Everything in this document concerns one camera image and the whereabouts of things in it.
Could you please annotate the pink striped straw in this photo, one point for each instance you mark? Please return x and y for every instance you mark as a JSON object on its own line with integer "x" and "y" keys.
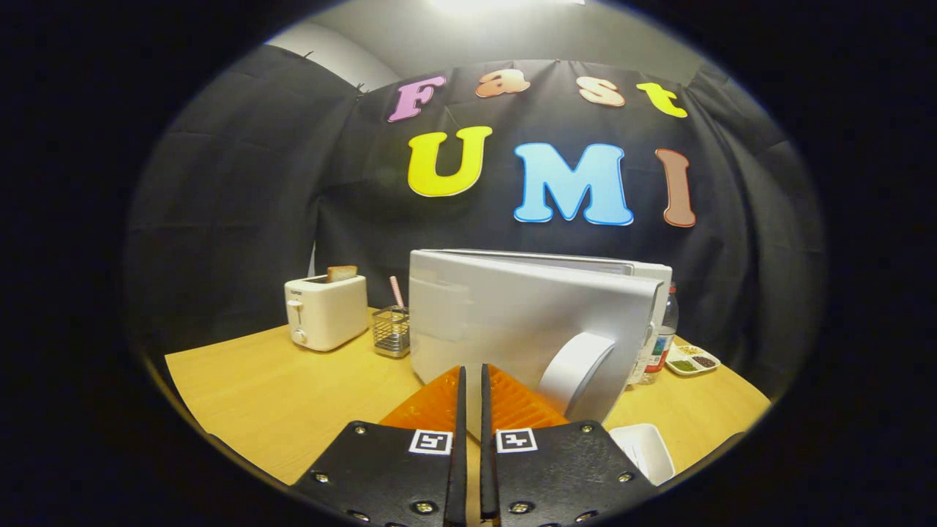
{"x": 396, "y": 291}

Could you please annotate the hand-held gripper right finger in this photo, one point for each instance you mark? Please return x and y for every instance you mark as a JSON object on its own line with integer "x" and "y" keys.
{"x": 487, "y": 468}

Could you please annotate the large ceiling light panel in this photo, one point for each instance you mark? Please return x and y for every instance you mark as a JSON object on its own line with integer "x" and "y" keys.
{"x": 505, "y": 4}

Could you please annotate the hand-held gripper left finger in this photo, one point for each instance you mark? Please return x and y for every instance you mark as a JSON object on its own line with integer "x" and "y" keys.
{"x": 459, "y": 454}

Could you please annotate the clear bottle with red label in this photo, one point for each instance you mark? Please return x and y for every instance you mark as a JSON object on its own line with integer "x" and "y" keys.
{"x": 667, "y": 329}

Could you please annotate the toast slice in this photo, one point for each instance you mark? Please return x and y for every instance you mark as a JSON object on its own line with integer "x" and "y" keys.
{"x": 342, "y": 274}

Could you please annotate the white microwave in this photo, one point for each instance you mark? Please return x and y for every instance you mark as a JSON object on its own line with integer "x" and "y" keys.
{"x": 498, "y": 322}

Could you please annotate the white divided condiment tray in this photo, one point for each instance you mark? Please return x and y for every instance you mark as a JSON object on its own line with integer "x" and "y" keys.
{"x": 692, "y": 360}

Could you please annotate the black backdrop cloth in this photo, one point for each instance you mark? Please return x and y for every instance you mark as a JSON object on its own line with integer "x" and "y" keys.
{"x": 241, "y": 219}

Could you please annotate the white toaster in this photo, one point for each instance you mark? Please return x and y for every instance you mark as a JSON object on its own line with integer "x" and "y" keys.
{"x": 329, "y": 315}

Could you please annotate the white rectangular dish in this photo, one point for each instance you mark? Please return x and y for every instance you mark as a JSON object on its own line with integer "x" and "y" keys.
{"x": 648, "y": 450}

